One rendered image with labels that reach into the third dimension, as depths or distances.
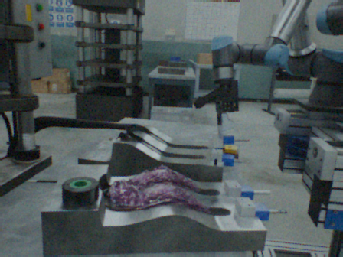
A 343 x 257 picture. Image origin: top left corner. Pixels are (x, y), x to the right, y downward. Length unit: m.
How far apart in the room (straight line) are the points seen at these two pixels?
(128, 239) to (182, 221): 0.13
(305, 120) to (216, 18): 6.24
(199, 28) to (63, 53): 3.19
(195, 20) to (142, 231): 6.98
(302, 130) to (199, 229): 0.86
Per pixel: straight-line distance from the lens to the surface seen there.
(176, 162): 1.05
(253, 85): 7.78
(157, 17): 7.59
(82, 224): 0.74
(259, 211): 0.85
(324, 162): 1.01
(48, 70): 1.67
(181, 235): 0.76
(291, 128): 1.48
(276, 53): 1.13
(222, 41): 1.16
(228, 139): 1.17
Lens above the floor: 1.26
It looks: 15 degrees down
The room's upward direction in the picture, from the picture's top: 3 degrees clockwise
